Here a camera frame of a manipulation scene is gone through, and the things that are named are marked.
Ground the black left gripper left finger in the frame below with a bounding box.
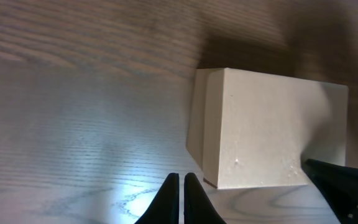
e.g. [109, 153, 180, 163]
[135, 173, 180, 224]

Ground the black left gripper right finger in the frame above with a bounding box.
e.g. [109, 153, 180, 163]
[184, 172, 226, 224]

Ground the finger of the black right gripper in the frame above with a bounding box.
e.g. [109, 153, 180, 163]
[304, 159, 358, 224]

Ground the brown cardboard box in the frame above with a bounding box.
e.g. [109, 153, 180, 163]
[186, 68, 349, 189]

